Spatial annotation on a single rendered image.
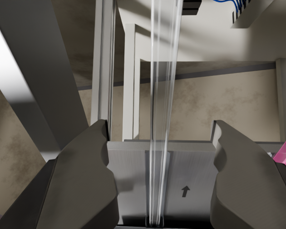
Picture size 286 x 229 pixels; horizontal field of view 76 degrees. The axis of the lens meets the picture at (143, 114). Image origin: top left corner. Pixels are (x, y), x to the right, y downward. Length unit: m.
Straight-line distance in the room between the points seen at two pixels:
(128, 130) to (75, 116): 0.36
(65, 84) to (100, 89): 0.27
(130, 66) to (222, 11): 0.30
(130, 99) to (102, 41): 0.18
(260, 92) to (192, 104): 0.92
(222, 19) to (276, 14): 0.15
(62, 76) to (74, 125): 0.05
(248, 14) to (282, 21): 0.19
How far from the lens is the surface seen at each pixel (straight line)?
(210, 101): 2.95
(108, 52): 0.45
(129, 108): 0.55
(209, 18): 0.64
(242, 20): 0.59
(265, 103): 2.97
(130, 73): 0.57
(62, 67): 0.17
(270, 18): 0.71
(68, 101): 0.18
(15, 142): 3.69
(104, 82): 0.43
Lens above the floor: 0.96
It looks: 6 degrees down
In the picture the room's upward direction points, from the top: 179 degrees counter-clockwise
